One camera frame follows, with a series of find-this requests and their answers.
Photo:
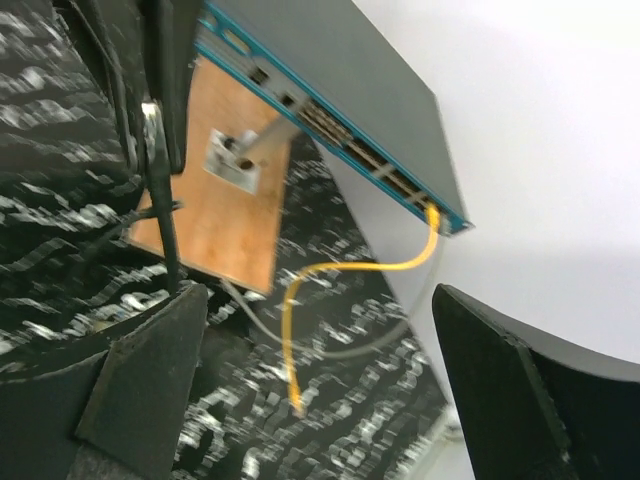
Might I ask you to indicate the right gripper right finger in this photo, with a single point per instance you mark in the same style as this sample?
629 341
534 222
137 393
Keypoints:
533 405

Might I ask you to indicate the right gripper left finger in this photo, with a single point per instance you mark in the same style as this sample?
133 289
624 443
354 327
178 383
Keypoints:
107 406

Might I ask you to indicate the teal network switch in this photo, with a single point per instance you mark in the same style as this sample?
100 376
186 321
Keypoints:
327 69

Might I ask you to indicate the metal mounting plate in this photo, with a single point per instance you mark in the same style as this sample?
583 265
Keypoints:
222 160

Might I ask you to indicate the metal stand post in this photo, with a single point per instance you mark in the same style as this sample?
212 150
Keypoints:
256 148

